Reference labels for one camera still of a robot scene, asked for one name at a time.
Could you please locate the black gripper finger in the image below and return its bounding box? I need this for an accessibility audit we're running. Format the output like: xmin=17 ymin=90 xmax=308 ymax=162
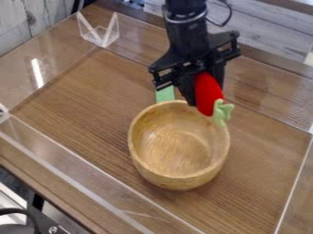
xmin=209 ymin=63 xmax=225 ymax=89
xmin=179 ymin=74 xmax=196 ymax=106

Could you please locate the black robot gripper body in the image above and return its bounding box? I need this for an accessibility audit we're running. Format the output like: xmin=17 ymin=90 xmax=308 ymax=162
xmin=149 ymin=30 xmax=241 ymax=90

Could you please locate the red plush strawberry toy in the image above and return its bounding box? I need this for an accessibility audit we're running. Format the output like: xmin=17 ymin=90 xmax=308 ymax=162
xmin=195 ymin=72 xmax=236 ymax=127

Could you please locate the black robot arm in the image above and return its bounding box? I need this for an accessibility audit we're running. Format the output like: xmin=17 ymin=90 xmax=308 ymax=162
xmin=149 ymin=0 xmax=241 ymax=106

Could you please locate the green rectangular block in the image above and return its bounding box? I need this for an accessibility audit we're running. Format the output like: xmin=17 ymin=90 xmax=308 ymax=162
xmin=156 ymin=86 xmax=176 ymax=102

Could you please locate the wooden bowl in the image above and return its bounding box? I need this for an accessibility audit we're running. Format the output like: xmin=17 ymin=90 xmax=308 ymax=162
xmin=128 ymin=100 xmax=231 ymax=191

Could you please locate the clear acrylic table barrier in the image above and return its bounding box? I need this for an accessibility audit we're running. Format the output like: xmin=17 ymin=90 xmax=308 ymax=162
xmin=0 ymin=105 xmax=205 ymax=234

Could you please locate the black table clamp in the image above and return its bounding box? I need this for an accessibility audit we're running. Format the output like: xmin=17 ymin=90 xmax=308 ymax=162
xmin=0 ymin=193 xmax=73 ymax=234

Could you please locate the clear acrylic corner bracket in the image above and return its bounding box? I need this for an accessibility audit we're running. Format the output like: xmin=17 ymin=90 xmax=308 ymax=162
xmin=77 ymin=12 xmax=121 ymax=48

